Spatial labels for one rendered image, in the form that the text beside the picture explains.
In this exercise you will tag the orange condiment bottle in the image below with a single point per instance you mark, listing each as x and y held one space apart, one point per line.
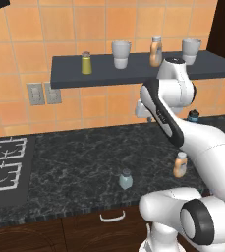
180 166
156 54

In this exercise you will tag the dark wood cupboard door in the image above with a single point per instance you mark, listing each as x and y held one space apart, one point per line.
25 237

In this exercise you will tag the dark wood wall cabinet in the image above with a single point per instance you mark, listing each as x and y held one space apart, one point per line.
224 29

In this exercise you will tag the yellow shaker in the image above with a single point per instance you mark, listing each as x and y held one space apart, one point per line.
86 65

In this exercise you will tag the dark wood drawer front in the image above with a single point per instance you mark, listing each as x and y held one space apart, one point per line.
97 234

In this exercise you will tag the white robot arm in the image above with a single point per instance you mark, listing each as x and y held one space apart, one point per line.
209 154

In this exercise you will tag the dark blue bottle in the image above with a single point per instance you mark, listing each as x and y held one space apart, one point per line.
193 116

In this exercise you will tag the white cup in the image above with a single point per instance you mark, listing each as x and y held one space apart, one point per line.
121 52
190 49

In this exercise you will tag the dark grey wall shelf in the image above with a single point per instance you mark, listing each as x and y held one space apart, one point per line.
117 76

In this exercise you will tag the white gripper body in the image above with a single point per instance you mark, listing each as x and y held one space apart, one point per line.
142 111

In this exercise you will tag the black gas hob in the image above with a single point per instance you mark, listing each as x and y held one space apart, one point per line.
6 170

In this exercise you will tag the pale blue shaker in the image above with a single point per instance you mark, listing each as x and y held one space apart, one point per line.
125 181

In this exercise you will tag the grey wall socket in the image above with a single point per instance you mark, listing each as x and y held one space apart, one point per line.
53 93
35 94

